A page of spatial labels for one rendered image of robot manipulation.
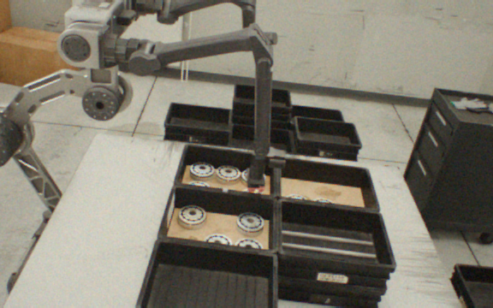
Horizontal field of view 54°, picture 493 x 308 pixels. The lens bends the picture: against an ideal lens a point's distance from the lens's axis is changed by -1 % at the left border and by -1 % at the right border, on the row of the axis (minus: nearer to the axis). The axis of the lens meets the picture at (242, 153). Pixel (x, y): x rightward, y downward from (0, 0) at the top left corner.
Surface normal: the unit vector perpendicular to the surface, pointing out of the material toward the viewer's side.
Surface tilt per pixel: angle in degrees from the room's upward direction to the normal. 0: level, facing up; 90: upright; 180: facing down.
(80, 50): 90
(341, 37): 90
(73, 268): 0
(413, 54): 90
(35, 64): 89
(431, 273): 0
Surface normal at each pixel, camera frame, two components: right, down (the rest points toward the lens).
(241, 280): 0.12, -0.84
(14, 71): -0.22, 0.51
